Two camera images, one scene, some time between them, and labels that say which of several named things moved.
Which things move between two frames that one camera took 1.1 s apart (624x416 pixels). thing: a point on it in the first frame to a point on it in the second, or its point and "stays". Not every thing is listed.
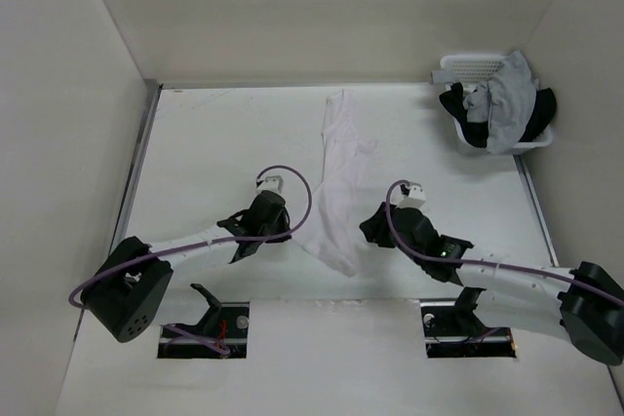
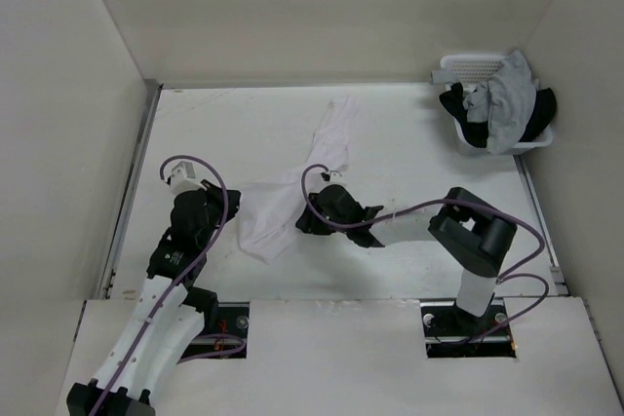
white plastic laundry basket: x=472 y=70 stays
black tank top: x=477 y=132 stays
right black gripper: x=374 y=230 to x=308 y=222
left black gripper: x=282 y=216 to x=214 y=194
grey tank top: x=507 y=101 stays
